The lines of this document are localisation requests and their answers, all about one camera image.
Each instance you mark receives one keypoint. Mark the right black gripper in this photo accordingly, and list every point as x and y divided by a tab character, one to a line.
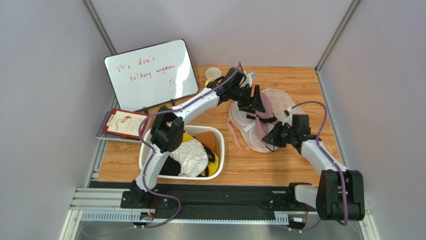
276	136

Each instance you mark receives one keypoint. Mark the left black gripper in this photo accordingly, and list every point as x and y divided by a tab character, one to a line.
253	104

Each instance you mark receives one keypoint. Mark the pink ribbed bra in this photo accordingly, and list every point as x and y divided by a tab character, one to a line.
262	119

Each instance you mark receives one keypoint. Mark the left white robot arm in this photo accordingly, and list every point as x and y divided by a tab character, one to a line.
169	123

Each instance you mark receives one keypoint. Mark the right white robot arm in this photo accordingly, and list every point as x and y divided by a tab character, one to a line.
339	195

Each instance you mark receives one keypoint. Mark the orange bra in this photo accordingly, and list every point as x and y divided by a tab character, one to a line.
209	140

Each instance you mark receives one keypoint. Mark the yellow bra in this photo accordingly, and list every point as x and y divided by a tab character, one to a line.
211	156

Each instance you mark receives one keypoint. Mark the black bra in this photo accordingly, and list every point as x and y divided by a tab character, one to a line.
170	167

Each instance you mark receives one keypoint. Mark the white plastic laundry basket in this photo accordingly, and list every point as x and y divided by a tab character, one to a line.
195	130

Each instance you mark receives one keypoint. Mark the yellow ceramic mug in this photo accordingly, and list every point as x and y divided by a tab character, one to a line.
212	74

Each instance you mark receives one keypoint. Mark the white dry-erase board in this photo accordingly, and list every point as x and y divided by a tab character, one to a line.
151	75

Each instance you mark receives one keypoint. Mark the red cover book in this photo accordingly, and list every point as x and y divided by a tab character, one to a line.
127	124

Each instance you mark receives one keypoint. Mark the grey book underneath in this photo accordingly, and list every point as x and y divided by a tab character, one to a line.
106	136

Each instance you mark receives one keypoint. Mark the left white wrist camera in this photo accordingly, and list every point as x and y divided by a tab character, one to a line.
248	79

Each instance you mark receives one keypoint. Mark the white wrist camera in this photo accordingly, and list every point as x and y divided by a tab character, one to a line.
248	79
288	112

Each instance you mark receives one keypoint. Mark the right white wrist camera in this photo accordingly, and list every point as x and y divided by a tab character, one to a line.
288	112

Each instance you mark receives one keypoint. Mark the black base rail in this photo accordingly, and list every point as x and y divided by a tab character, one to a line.
215	202

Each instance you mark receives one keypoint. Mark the aluminium frame rails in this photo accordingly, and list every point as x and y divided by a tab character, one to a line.
101	204

